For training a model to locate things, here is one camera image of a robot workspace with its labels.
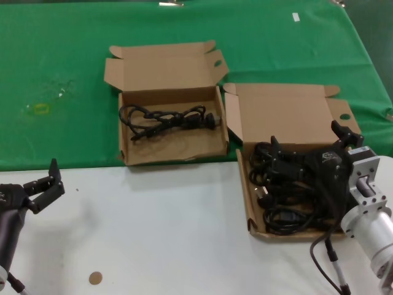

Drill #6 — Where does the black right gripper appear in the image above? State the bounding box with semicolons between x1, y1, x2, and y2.
270;120;364;213

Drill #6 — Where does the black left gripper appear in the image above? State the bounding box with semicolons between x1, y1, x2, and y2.
0;158;66;215

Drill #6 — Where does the cardboard box with round hole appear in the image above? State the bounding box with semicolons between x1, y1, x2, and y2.
223;82;363;244

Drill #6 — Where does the cardboard box with oval hole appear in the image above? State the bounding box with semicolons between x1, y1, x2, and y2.
103;39;230;167

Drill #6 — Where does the green tablecloth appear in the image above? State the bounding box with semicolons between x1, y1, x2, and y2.
0;0;393;171

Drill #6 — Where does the black and white arm cable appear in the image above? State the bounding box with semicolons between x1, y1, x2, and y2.
7;272;30;295

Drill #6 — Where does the black cable with silver connector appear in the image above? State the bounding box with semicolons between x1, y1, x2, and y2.
309;227;351;295

